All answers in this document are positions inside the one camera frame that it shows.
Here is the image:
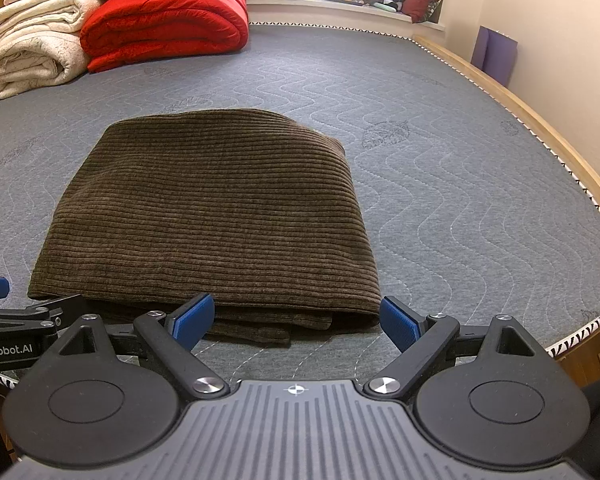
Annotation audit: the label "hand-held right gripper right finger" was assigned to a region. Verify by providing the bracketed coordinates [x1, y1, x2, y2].
[364, 296, 551, 401]

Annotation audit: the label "red folded quilt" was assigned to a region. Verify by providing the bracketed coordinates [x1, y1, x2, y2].
[80, 0, 250, 74]

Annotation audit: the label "brown corduroy pants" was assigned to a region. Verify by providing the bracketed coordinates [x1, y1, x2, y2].
[27, 108, 383, 346]

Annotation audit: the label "cream fleece blanket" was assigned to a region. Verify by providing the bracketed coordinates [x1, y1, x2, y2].
[0, 0, 103, 101]

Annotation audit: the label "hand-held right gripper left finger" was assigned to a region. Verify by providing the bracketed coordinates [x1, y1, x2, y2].
[55, 292, 231, 401]

